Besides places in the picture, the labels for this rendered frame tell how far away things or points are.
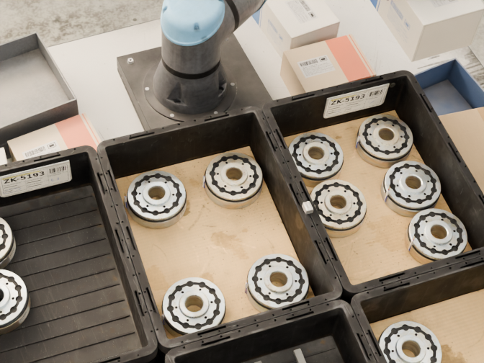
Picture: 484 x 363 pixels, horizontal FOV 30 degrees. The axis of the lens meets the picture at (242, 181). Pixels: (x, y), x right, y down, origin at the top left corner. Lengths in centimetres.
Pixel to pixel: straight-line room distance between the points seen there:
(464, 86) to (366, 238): 52
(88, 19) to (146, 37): 103
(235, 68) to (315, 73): 17
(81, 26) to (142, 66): 113
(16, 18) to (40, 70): 118
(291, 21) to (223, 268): 64
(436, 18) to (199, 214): 52
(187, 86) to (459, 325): 68
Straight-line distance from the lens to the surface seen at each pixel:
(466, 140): 173
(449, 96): 200
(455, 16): 154
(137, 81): 188
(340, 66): 190
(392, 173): 165
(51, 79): 189
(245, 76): 190
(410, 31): 155
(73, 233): 158
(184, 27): 168
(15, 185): 158
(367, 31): 209
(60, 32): 301
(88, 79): 195
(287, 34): 193
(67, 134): 177
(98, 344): 148
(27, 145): 176
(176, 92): 180
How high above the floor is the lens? 218
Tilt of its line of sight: 56 degrees down
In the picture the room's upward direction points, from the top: 7 degrees clockwise
